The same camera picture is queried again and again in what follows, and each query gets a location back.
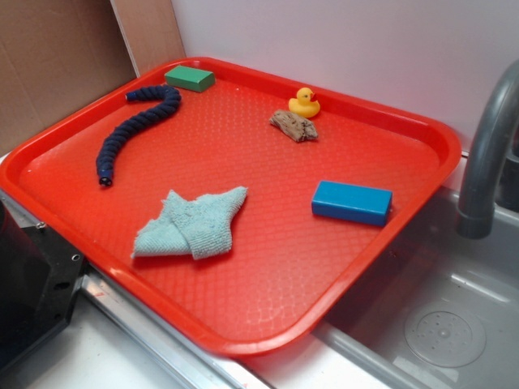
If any dark blue twisted rope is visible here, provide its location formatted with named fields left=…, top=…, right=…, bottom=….
left=95, top=83, right=182, bottom=188

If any blue rectangular block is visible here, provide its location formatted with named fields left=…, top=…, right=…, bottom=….
left=311, top=181, right=392, bottom=226

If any grey toy sink basin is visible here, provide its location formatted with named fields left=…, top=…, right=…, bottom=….
left=246, top=190, right=518, bottom=388

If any brown cardboard panel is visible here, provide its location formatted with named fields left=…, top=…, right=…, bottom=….
left=1, top=1, right=185, bottom=155

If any grey sink faucet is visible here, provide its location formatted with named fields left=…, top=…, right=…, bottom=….
left=457, top=62, right=518, bottom=239

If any yellow rubber duck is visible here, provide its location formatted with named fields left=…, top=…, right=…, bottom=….
left=288, top=87, right=320, bottom=118

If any brown wood chip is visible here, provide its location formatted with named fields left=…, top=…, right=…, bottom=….
left=269, top=109, right=319, bottom=143

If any black metal bracket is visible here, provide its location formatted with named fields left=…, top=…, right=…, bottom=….
left=1, top=205, right=85, bottom=372

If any red plastic tray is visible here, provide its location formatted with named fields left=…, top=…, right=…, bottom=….
left=1, top=58, right=461, bottom=357

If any light blue folded cloth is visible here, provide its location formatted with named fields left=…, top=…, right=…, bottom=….
left=132, top=186, right=247, bottom=260

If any green wooden block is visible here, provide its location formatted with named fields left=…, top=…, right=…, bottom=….
left=165, top=65, right=216, bottom=92

